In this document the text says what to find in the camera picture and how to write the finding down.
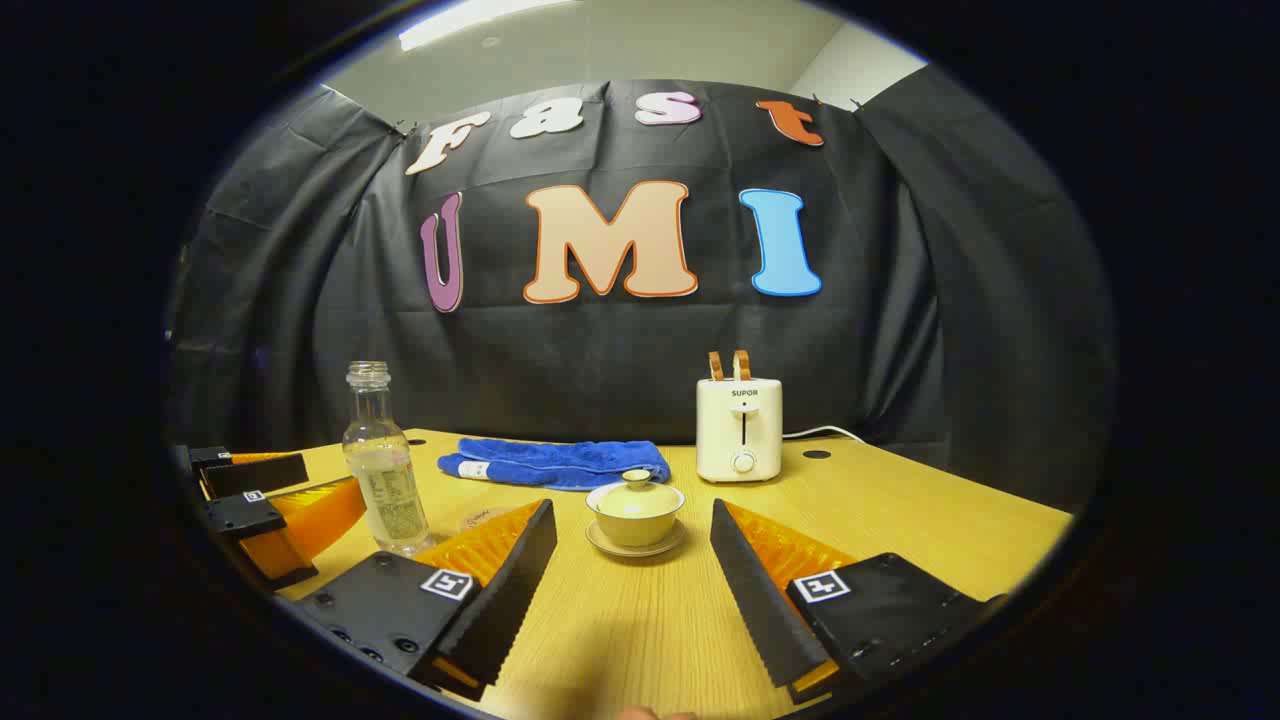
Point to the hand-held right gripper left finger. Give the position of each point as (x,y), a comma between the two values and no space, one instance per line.
(510,590)

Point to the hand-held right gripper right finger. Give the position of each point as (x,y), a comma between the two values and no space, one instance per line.
(765,600)

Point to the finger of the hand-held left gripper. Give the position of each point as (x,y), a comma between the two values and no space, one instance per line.
(245,514)
(260,474)

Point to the clear glass water bottle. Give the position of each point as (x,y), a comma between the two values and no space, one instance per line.
(385,480)

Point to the cream ceramic teacup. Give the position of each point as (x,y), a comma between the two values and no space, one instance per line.
(640,528)

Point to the cream teacup lid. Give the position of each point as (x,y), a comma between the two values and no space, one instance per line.
(637,495)

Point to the cream ceramic saucer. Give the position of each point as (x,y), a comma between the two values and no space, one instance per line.
(600,542)

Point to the blue towel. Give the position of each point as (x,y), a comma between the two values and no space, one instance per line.
(560,462)

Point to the cream toaster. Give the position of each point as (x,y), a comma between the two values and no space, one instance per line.
(738,430)

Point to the toast bread slice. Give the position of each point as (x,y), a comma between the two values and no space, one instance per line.
(742,365)
(716,366)

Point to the black backdrop cloth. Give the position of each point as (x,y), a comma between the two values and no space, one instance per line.
(600,350)

